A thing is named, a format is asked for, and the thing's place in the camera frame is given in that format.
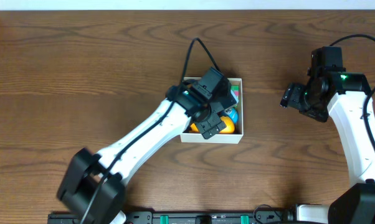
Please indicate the white cardboard box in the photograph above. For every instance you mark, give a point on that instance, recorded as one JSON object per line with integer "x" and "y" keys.
{"x": 223, "y": 138}

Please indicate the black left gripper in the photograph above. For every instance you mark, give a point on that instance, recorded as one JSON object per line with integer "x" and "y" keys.
{"x": 212, "y": 125}

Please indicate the blue ball with face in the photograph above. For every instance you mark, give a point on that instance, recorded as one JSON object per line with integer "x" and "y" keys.
{"x": 232, "y": 114}

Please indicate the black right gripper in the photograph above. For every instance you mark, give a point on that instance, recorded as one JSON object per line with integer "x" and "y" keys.
{"x": 292, "y": 96}

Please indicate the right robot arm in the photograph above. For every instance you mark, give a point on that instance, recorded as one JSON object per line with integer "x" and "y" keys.
{"x": 341, "y": 96}

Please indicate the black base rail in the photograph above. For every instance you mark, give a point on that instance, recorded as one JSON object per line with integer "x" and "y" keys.
{"x": 215, "y": 217}

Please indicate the multicoloured puzzle cube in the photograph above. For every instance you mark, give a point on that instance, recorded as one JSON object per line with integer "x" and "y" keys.
{"x": 235, "y": 90}

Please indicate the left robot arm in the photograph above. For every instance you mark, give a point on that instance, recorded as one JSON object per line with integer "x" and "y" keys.
{"x": 94, "y": 185}

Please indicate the orange toy dinosaur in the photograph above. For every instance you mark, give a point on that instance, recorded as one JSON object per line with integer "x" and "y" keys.
{"x": 229, "y": 126}

